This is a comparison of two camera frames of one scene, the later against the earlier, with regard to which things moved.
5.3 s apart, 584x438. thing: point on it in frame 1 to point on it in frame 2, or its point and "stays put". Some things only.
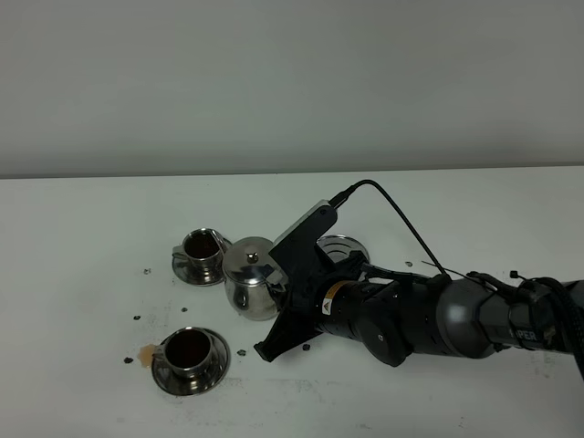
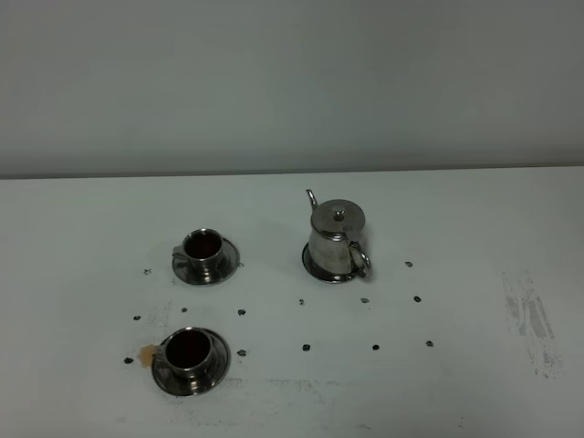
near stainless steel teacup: x=188 y=349 stays put
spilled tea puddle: x=145 y=355 stays put
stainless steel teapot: x=254 y=281 to x=335 y=225
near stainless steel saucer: x=174 y=383 stays put
